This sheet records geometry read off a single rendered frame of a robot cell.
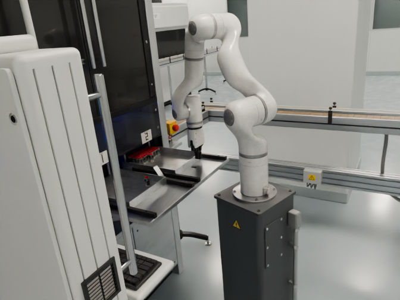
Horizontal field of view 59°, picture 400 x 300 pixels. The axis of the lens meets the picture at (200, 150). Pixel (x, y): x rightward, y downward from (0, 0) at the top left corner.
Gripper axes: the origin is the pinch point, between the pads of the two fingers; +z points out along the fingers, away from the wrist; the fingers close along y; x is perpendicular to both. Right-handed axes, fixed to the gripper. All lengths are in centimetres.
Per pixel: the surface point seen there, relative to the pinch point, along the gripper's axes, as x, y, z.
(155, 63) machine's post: -26, -9, -47
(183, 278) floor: -26, -6, 91
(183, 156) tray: -12.5, -4.5, 3.4
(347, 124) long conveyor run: 61, -83, 4
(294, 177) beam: 25, -86, 46
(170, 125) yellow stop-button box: -26.6, -15.1, -10.5
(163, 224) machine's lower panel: -29, 2, 46
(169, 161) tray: -16.0, 3.9, 3.4
